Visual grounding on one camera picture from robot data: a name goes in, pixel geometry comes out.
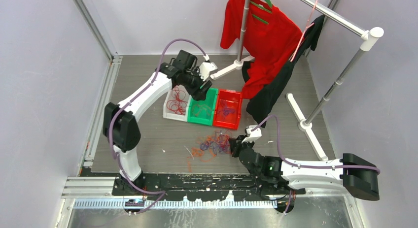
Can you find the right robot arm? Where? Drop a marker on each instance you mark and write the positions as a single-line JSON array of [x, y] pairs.
[[350, 173]]

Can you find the red shirt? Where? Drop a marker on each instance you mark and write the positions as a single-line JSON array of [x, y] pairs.
[[270, 37]]

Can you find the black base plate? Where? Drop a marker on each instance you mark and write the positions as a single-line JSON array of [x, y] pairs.
[[243, 188]]

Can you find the white plastic bin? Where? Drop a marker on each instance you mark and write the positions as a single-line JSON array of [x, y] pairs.
[[176, 104]]

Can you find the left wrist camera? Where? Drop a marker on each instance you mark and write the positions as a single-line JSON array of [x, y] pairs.
[[205, 69]]

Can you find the pink hanger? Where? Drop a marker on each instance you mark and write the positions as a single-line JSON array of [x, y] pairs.
[[308, 25]]

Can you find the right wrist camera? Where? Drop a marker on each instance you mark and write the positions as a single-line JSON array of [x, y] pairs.
[[252, 133]]

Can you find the green hanger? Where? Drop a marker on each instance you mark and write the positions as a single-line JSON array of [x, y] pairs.
[[268, 2]]

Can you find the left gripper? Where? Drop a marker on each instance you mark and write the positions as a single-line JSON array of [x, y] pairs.
[[198, 94]]

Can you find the black shirt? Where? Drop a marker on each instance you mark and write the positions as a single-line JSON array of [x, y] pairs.
[[262, 103]]

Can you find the green plastic bin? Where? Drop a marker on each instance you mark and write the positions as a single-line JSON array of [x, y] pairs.
[[202, 112]]

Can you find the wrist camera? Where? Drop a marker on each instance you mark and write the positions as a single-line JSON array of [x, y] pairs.
[[252, 133], [205, 69]]

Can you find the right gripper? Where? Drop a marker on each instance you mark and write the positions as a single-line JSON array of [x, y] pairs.
[[235, 144]]

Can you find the red plastic bin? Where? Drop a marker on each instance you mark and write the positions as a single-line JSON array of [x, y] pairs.
[[228, 109]]

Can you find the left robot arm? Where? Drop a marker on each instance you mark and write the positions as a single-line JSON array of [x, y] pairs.
[[120, 125]]

